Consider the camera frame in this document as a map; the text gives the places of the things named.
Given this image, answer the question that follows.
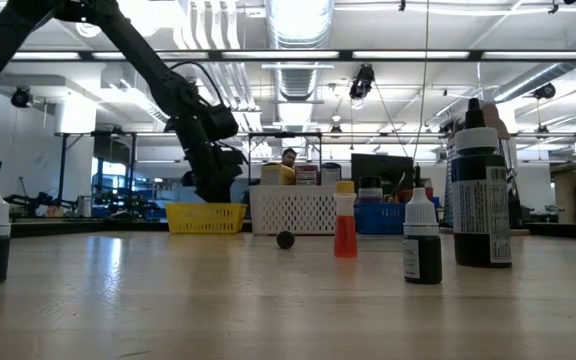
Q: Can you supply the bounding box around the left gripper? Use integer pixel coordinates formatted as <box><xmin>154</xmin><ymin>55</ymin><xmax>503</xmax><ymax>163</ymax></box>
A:
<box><xmin>173</xmin><ymin>115</ymin><xmax>247</xmax><ymax>204</ymax></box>

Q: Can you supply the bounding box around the yellow box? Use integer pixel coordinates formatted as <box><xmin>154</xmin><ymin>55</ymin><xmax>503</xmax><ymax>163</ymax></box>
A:
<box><xmin>260</xmin><ymin>163</ymin><xmax>297</xmax><ymax>187</ymax></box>

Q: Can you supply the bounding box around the magenta pink carton box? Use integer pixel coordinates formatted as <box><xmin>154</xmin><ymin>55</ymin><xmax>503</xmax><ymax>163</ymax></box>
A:
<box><xmin>294</xmin><ymin>164</ymin><xmax>319</xmax><ymax>187</ymax></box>

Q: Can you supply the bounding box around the blue purple carton box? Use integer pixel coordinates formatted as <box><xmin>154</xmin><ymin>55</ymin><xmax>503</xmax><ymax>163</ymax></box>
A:
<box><xmin>320</xmin><ymin>162</ymin><xmax>343</xmax><ymax>187</ymax></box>

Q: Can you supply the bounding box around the orange dropper bottle yellow cap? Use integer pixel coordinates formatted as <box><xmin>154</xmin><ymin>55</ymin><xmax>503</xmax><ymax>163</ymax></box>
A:
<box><xmin>333</xmin><ymin>180</ymin><xmax>359</xmax><ymax>259</ymax></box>

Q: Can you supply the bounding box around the black dropper bottle white label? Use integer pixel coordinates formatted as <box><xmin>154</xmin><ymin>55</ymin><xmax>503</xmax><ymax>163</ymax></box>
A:
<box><xmin>402</xmin><ymin>186</ymin><xmax>443</xmax><ymax>285</ymax></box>

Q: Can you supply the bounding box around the large black dropper bottle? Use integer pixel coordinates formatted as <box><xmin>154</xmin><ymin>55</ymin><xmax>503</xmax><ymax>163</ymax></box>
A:
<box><xmin>450</xmin><ymin>97</ymin><xmax>513</xmax><ymax>268</ymax></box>

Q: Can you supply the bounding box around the yellow plastic basket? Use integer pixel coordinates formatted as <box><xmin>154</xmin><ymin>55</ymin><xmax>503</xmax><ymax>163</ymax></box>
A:
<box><xmin>165</xmin><ymin>202</ymin><xmax>248</xmax><ymax>235</ymax></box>

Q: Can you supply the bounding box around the white plastic basket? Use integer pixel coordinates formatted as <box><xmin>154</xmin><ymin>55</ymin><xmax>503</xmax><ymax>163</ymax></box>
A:
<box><xmin>248</xmin><ymin>184</ymin><xmax>357</xmax><ymax>235</ymax></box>

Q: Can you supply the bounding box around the black background table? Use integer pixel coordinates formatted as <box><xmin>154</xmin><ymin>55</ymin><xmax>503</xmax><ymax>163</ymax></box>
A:
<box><xmin>512</xmin><ymin>221</ymin><xmax>576</xmax><ymax>241</ymax></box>
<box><xmin>10</xmin><ymin>219</ymin><xmax>169</xmax><ymax>239</ymax></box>

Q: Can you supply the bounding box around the black ceiling spotlight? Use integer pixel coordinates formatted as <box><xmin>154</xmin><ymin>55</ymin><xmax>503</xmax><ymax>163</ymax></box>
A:
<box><xmin>532</xmin><ymin>82</ymin><xmax>558</xmax><ymax>100</ymax></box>
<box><xmin>10</xmin><ymin>87</ymin><xmax>33</xmax><ymax>110</ymax></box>
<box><xmin>349</xmin><ymin>64</ymin><xmax>375</xmax><ymax>100</ymax></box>

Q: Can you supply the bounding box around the black monitor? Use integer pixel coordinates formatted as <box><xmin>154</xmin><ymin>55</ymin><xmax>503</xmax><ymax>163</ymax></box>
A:
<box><xmin>351</xmin><ymin>153</ymin><xmax>415</xmax><ymax>191</ymax></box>

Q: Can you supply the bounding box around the blue plastic basket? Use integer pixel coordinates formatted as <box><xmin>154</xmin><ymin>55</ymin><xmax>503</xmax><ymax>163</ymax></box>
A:
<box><xmin>355</xmin><ymin>199</ymin><xmax>442</xmax><ymax>235</ymax></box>

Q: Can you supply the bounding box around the black background rig frame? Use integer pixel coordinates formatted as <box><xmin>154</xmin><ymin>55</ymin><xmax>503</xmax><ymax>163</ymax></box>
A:
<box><xmin>56</xmin><ymin>130</ymin><xmax>140</xmax><ymax>207</ymax></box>
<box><xmin>246</xmin><ymin>131</ymin><xmax>324</xmax><ymax>204</ymax></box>

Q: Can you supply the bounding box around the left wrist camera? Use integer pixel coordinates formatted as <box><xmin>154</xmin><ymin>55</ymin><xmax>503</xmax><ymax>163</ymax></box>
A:
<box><xmin>200</xmin><ymin>102</ymin><xmax>240</xmax><ymax>142</ymax></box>

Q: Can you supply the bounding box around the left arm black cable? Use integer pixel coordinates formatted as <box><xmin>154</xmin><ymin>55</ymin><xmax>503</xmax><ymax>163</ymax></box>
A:
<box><xmin>169</xmin><ymin>60</ymin><xmax>225</xmax><ymax>109</ymax></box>

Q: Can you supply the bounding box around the white ventilation duct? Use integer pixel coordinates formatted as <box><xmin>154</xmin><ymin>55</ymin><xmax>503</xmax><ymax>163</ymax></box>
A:
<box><xmin>100</xmin><ymin>67</ymin><xmax>174</xmax><ymax>126</ymax></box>

